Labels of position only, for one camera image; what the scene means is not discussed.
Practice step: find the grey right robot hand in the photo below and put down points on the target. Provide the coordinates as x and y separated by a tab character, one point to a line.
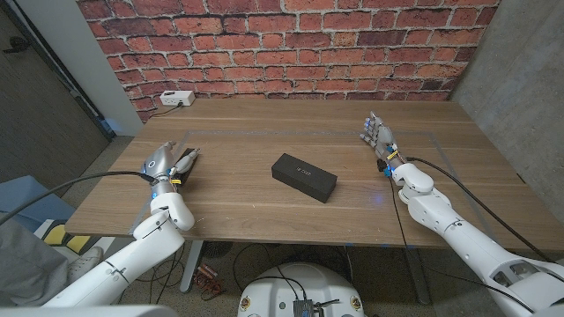
382	137

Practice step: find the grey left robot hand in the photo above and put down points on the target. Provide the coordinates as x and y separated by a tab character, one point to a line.
156	165

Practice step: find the black stapler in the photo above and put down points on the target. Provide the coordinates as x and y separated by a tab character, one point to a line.
187	174

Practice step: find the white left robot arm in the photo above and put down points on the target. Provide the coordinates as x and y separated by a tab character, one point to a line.
132	255

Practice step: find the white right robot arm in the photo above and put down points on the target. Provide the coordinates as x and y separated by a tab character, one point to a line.
462	242

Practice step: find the grey module on robot base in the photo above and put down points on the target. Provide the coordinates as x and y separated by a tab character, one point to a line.
304	308

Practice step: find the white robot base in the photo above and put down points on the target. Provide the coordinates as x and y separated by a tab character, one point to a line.
282	290

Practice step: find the black rectangular box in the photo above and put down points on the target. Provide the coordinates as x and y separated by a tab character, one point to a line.
304	176

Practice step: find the white power strip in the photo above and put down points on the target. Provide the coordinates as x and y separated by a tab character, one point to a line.
176	98

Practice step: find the black round floor grille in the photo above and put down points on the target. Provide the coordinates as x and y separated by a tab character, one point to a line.
218	248

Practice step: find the white yellow black floor mat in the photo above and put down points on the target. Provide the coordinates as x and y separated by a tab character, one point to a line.
79	242

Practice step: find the grey table leg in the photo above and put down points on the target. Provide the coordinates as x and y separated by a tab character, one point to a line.
418	277
191	268

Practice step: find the red brick print backdrop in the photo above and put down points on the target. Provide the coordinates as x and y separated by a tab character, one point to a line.
286	53

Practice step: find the dark grey panelled door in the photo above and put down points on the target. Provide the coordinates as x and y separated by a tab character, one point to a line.
35	123

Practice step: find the blue seat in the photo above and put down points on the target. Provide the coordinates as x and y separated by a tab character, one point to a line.
31	198

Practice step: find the person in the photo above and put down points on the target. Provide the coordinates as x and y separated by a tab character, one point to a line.
26	264

